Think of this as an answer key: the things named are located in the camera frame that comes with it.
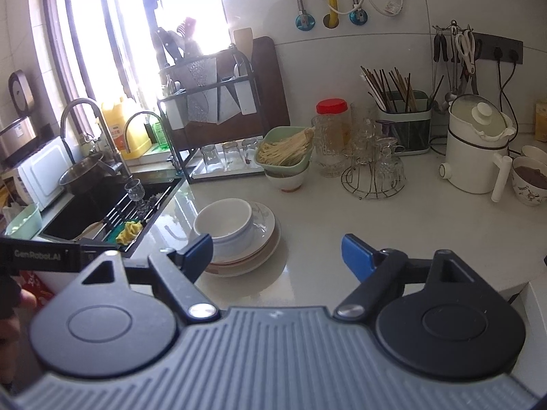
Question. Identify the wine glass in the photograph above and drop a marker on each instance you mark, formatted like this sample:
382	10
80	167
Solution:
134	190

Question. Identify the yellow cloth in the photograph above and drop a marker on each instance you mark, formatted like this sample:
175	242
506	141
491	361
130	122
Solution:
129	231

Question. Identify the floral bowl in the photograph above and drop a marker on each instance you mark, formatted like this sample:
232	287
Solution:
530	188

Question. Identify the window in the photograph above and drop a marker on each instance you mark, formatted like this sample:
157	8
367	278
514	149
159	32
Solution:
128	30

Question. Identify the tall steel faucet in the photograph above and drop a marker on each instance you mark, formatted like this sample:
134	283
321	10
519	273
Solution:
77	111

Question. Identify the green chopstick holder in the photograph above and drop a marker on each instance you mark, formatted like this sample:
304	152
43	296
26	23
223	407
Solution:
406	132

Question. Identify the yellow packet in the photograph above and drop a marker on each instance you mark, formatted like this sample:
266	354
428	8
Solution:
541	119

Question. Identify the white microwave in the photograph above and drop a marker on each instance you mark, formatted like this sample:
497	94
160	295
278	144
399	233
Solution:
42	175

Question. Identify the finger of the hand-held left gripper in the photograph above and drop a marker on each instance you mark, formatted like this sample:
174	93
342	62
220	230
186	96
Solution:
87	253

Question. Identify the white footed bowl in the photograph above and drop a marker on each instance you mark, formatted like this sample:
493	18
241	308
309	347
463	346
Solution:
288	181

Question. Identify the steel rice cooker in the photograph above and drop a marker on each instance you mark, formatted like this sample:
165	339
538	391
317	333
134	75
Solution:
15	141

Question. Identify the red printed packet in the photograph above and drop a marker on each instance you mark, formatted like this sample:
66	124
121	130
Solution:
40	284

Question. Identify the white drip tray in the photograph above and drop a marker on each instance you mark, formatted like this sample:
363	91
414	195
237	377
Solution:
230	171

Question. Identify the green scrub pad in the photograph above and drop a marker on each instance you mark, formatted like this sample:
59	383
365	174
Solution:
116	239

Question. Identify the black power outlet strip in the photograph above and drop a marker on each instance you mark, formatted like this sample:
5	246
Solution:
498	47

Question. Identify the white electric pot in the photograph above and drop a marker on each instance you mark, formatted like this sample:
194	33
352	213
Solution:
470	158

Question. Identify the person's left hand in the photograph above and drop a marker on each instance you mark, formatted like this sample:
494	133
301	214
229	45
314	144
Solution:
27	299

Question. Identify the green detergent bottle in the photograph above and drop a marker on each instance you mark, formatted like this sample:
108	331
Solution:
160	134

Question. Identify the rose print plate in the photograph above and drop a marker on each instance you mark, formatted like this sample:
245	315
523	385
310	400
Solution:
239	270

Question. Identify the steel pot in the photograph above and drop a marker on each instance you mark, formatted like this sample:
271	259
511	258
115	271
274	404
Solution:
81	177

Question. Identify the wooden spatula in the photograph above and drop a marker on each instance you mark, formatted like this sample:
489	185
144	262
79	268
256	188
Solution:
242	40

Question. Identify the brown oval wall fixture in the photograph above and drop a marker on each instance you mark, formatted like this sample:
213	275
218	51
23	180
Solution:
22	90

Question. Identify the wooden cutting board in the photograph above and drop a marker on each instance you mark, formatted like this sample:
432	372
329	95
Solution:
269	94

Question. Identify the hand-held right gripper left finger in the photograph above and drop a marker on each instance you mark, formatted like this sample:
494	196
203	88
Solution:
198	252

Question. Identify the blue wall valve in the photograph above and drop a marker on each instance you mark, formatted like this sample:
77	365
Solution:
358	16
305	21

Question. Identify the black sink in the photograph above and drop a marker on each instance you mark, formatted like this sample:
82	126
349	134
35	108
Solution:
85	218

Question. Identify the curved steel faucet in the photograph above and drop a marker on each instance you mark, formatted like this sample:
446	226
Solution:
141	117

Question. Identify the clear drinking glass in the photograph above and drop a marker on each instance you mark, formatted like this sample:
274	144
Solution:
230	153
209	158
250	150

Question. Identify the bundle of chopsticks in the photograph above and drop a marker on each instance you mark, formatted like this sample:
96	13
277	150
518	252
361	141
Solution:
389	87

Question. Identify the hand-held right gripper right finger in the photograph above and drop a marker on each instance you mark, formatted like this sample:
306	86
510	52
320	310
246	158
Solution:
357	254

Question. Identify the grey patterned board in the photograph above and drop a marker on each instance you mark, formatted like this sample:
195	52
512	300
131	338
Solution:
205	89

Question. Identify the clear glass cup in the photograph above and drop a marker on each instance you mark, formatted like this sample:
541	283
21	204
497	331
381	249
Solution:
389	164
364	141

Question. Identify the small white bowl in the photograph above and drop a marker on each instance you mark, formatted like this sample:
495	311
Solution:
535	151

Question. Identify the green square bowl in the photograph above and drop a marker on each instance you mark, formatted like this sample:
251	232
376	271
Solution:
273	134
299	171

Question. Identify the yellow oil bottle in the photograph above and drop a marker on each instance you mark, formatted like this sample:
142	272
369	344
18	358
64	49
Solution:
124	130

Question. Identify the white ceramic bowl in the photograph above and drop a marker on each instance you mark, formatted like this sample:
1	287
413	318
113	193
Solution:
224	220

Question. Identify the clear glass mug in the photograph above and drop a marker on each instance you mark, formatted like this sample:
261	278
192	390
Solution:
327	153

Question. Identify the metal hook rail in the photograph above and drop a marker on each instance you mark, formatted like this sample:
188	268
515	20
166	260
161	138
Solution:
453	26

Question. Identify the black dish rack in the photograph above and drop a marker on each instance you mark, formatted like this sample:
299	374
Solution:
171	136

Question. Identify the red lid plastic jar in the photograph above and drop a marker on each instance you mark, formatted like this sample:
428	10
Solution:
333	109

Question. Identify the dried noodles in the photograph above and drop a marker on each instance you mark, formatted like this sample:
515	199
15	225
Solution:
286	147

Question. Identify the black roll-up drying rack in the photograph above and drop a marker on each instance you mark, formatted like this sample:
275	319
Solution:
141	213

